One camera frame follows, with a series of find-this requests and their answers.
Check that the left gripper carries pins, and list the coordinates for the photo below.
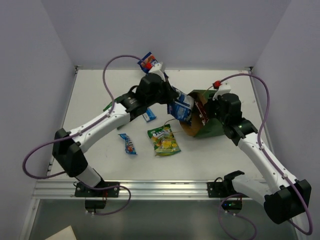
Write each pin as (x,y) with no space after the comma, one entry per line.
(169,92)

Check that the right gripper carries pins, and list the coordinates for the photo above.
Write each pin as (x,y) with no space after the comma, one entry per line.
(208,105)

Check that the red snack packet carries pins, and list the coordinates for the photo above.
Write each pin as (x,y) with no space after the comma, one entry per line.
(202,112)

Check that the green paper bag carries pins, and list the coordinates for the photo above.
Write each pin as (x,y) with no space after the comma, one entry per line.
(213,127)

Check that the white blue snack packet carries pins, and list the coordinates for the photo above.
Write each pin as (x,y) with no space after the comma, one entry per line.
(181,108)

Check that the dark blue snack packet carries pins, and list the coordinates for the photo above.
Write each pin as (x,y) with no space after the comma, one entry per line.
(147,62)

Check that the green yellow candy packet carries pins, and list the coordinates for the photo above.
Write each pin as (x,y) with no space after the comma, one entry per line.
(164,141)

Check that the green snack packet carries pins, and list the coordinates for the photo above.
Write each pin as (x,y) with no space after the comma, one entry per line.
(109,106)

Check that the blue M&M's packet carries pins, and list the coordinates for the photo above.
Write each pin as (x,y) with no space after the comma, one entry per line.
(128,144)

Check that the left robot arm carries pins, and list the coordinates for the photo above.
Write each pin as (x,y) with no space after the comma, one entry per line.
(69,147)

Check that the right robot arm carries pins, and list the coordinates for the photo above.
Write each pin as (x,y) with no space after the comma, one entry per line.
(283,196)

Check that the beige board corner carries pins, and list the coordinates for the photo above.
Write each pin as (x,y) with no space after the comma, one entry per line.
(66,233)

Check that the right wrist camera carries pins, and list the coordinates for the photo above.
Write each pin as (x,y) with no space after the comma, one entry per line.
(222,87)

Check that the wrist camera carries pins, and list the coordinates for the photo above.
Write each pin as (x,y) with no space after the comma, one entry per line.
(158,69)
(222,87)

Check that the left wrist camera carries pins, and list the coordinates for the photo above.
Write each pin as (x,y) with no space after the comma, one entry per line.
(158,69)

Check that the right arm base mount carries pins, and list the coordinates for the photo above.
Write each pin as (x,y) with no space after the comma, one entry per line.
(219,189)

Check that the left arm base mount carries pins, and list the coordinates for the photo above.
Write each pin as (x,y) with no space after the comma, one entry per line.
(100,193)

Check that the aluminium mounting rail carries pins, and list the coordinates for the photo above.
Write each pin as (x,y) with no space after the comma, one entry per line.
(65,189)

